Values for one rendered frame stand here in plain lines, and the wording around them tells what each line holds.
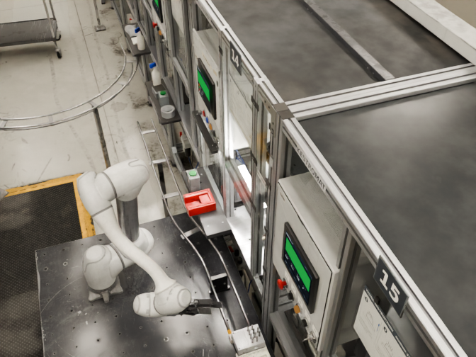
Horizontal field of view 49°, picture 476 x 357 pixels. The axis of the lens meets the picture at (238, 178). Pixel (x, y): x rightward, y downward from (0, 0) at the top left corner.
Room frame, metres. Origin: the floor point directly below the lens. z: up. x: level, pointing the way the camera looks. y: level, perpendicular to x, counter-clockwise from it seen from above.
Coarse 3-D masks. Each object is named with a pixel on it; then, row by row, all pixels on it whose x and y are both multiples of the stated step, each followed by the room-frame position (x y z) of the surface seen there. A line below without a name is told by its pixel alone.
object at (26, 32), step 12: (0, 24) 5.54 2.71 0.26; (12, 24) 5.54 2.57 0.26; (24, 24) 5.54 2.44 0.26; (36, 24) 5.54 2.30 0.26; (48, 24) 5.54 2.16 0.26; (0, 36) 5.26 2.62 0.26; (12, 36) 5.26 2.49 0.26; (24, 36) 5.26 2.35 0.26; (36, 36) 5.25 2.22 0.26; (48, 36) 5.25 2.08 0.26; (60, 36) 5.66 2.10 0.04
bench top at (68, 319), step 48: (96, 240) 1.97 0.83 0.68; (192, 240) 1.97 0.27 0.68; (48, 288) 1.63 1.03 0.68; (144, 288) 1.63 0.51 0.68; (192, 288) 1.63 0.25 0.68; (240, 288) 1.63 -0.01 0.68; (48, 336) 1.35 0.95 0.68; (96, 336) 1.35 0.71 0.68; (144, 336) 1.34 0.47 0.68; (192, 336) 1.34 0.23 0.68
